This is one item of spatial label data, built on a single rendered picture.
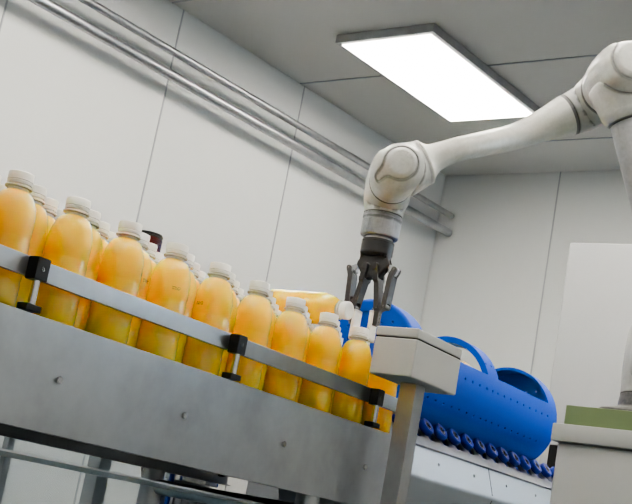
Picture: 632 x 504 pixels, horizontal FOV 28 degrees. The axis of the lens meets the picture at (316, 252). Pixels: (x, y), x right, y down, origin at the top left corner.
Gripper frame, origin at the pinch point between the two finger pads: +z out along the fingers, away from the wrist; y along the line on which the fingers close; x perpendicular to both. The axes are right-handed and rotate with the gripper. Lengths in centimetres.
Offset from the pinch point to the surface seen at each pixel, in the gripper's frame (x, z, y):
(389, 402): 2.8, 16.8, -11.6
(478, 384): -51, 3, -5
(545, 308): -540, -130, 199
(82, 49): -196, -176, 325
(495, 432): -70, 12, -3
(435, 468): -37.1, 26.2, -3.9
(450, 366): 2.9, 7.8, -24.8
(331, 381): 26.5, 17.0, -11.5
